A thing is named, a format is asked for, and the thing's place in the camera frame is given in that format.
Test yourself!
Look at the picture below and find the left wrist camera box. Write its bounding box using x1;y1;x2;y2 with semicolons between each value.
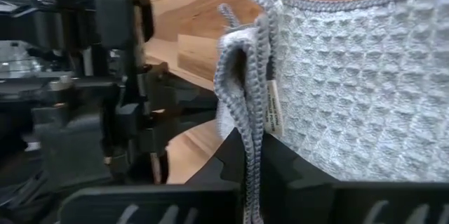
93;0;156;50

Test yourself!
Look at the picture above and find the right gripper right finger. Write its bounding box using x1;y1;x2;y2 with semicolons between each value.
261;132;449;224

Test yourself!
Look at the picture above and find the grey waffle-weave towel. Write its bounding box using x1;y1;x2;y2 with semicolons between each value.
212;0;449;224

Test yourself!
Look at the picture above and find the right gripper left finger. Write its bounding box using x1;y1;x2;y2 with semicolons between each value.
58;127;246;224

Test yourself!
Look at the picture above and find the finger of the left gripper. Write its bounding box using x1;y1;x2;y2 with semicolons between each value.
140;110;218;154
147;64;219;112

